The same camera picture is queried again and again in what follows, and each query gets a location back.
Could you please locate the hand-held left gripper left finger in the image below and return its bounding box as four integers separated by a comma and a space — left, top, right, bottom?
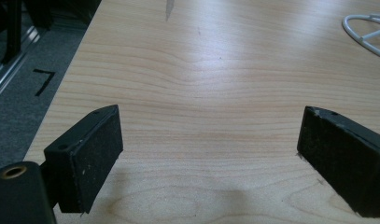
43, 104, 124, 215

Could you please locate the aluminium floor rail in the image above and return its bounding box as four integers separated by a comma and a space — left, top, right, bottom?
0, 25, 42, 105

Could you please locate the white wire rack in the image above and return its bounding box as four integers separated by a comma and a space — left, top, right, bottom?
342, 13, 380, 61

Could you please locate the black metal stand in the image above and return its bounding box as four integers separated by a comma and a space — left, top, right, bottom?
0, 0, 23, 65

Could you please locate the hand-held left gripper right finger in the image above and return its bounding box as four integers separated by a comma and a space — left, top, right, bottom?
296, 105, 380, 218

